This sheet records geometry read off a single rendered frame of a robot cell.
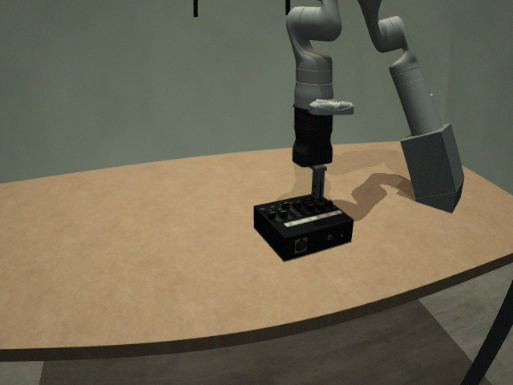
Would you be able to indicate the black lighting desk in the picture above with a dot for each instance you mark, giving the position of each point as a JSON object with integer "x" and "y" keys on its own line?
{"x": 305, "y": 230}

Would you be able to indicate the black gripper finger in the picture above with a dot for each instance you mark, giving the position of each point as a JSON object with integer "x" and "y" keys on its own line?
{"x": 323, "y": 169}
{"x": 316, "y": 181}

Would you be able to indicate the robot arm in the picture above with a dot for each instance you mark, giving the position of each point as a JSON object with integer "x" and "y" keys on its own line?
{"x": 305, "y": 23}

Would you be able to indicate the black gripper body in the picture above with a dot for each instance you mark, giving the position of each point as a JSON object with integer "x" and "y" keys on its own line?
{"x": 312, "y": 120}

